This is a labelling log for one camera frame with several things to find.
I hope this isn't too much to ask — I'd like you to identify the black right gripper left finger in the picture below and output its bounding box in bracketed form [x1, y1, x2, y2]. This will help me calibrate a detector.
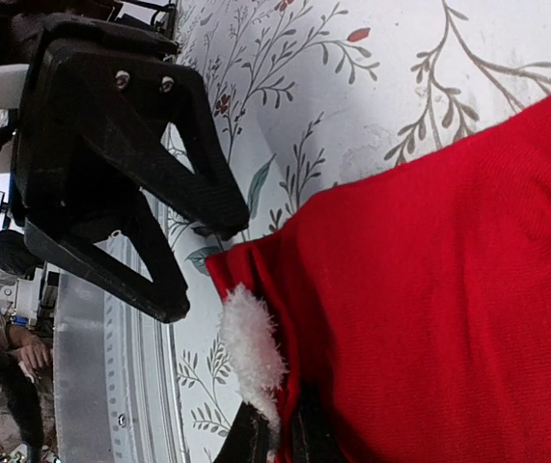
[213, 402, 270, 463]

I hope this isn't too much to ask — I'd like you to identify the aluminium table edge rail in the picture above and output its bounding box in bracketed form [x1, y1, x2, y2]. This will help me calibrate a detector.
[52, 192, 189, 463]

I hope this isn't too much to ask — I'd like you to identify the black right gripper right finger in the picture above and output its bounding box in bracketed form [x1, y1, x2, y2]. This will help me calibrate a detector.
[291, 384, 347, 463]

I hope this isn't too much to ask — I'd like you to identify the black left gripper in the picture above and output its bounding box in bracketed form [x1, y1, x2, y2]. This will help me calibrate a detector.
[9, 14, 250, 238]

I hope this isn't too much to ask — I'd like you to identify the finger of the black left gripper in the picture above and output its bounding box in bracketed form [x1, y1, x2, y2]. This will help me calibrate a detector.
[24, 202, 189, 323]

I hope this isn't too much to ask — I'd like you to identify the red sock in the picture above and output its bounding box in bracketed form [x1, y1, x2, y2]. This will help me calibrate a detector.
[207, 96, 551, 462]

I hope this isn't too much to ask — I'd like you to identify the seated person in background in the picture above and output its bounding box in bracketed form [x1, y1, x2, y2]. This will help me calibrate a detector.
[0, 313, 57, 456]

